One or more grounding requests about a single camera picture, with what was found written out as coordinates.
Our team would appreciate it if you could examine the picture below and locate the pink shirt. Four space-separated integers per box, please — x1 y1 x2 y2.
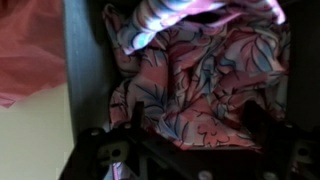
0 0 66 108

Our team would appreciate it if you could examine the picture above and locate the floral patterned garment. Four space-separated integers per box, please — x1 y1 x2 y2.
101 0 291 180

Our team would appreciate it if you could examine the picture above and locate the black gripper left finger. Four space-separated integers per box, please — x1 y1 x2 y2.
58 102 199 180

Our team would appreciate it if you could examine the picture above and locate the grey storage box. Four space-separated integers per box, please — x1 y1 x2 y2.
62 0 320 135

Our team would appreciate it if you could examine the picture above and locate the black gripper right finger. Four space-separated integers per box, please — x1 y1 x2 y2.
242 101 320 180

